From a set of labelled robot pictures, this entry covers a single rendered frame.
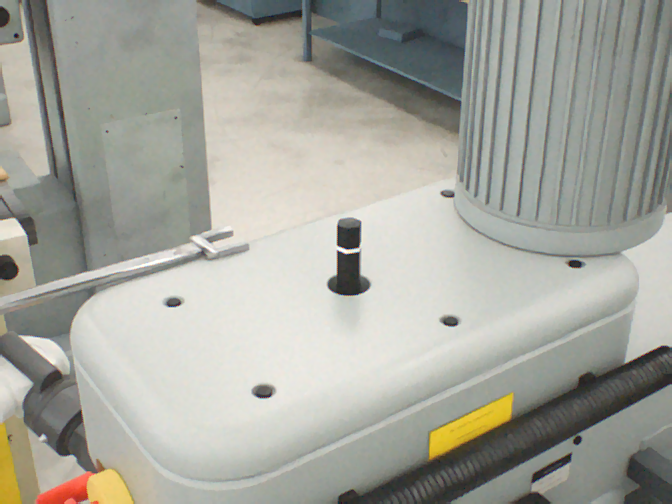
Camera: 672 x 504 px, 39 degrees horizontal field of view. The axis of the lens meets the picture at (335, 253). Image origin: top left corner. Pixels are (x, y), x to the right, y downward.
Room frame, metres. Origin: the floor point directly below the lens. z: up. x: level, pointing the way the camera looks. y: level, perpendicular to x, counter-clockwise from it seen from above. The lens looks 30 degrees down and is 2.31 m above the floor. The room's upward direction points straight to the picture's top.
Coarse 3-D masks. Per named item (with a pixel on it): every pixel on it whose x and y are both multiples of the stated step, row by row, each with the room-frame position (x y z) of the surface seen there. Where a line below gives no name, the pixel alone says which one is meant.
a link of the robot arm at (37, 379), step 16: (0, 336) 1.06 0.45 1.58; (16, 336) 1.06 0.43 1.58; (0, 352) 1.05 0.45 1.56; (16, 352) 1.04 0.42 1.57; (32, 352) 1.04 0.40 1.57; (0, 368) 1.05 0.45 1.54; (16, 368) 1.05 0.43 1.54; (32, 368) 1.02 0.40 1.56; (48, 368) 1.02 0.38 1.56; (0, 384) 1.02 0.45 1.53; (16, 384) 1.02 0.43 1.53; (32, 384) 1.03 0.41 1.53; (48, 384) 1.01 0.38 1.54; (64, 384) 1.02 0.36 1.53; (0, 400) 1.00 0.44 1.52; (16, 400) 1.02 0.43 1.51; (32, 400) 1.00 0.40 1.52; (48, 400) 0.99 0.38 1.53; (0, 416) 1.00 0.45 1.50; (32, 416) 0.99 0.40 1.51
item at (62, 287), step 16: (192, 240) 0.76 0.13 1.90; (208, 240) 0.76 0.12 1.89; (240, 240) 0.76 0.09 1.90; (144, 256) 0.73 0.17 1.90; (160, 256) 0.73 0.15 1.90; (176, 256) 0.73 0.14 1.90; (192, 256) 0.73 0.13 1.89; (208, 256) 0.73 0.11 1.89; (224, 256) 0.74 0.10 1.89; (96, 272) 0.70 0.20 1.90; (112, 272) 0.70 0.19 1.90; (128, 272) 0.70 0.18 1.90; (144, 272) 0.71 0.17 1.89; (32, 288) 0.67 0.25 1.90; (48, 288) 0.67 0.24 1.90; (64, 288) 0.67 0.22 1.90; (80, 288) 0.68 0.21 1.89; (0, 304) 0.65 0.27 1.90; (16, 304) 0.65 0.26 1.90; (32, 304) 0.66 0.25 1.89
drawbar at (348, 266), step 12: (336, 228) 0.69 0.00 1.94; (348, 228) 0.68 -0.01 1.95; (360, 228) 0.69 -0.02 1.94; (336, 240) 0.69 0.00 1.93; (348, 240) 0.68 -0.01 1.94; (360, 240) 0.69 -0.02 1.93; (336, 252) 0.69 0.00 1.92; (360, 252) 0.69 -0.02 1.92; (336, 264) 0.69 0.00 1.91; (348, 264) 0.68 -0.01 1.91; (360, 264) 0.69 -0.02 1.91; (336, 276) 0.69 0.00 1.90; (348, 276) 0.68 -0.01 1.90; (360, 276) 0.69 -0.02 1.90; (336, 288) 0.69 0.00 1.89; (348, 288) 0.68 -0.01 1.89
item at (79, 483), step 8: (88, 472) 0.66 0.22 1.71; (72, 480) 0.65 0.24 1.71; (80, 480) 0.65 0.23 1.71; (56, 488) 0.64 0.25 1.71; (64, 488) 0.64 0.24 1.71; (72, 488) 0.64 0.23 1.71; (80, 488) 0.64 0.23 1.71; (40, 496) 0.63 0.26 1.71; (48, 496) 0.63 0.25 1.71; (56, 496) 0.63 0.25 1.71; (64, 496) 0.63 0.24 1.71; (72, 496) 0.63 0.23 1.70; (80, 496) 0.64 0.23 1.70
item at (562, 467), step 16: (560, 448) 0.69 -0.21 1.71; (576, 448) 0.70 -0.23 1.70; (528, 464) 0.66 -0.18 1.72; (544, 464) 0.67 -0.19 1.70; (560, 464) 0.69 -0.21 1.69; (576, 464) 0.70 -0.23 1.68; (496, 480) 0.64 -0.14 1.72; (512, 480) 0.65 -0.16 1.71; (528, 480) 0.66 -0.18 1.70; (544, 480) 0.67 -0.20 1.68; (560, 480) 0.69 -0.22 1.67; (576, 480) 0.70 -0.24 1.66; (464, 496) 0.62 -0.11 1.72; (480, 496) 0.63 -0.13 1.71; (496, 496) 0.64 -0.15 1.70; (512, 496) 0.65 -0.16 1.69; (544, 496) 0.68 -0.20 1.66; (560, 496) 0.69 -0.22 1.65
